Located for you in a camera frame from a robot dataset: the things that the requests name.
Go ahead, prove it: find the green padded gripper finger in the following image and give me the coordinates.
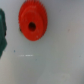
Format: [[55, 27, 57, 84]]
[[0, 8, 7, 58]]

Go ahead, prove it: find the red plastic gear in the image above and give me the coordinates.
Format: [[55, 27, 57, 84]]
[[18, 0, 48, 41]]

